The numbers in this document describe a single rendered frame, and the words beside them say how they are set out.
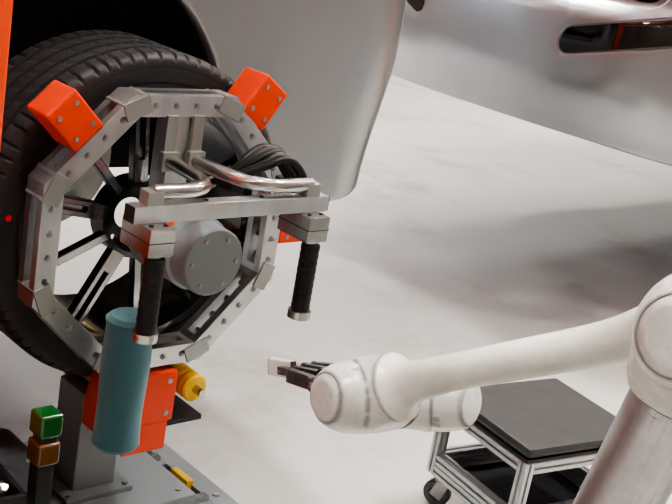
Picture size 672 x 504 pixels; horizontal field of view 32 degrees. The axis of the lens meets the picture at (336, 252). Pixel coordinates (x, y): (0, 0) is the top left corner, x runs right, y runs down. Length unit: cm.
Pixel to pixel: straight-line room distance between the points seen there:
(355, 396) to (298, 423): 184
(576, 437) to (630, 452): 152
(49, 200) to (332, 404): 66
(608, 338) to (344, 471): 174
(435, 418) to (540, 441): 112
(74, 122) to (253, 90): 38
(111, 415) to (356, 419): 61
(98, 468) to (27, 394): 96
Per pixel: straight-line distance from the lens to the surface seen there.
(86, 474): 253
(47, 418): 189
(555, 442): 290
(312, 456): 331
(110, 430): 215
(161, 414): 234
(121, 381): 210
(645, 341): 133
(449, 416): 177
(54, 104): 200
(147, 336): 195
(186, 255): 204
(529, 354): 162
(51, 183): 202
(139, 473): 264
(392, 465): 335
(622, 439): 145
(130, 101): 206
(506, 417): 297
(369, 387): 166
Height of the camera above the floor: 152
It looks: 17 degrees down
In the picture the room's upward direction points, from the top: 10 degrees clockwise
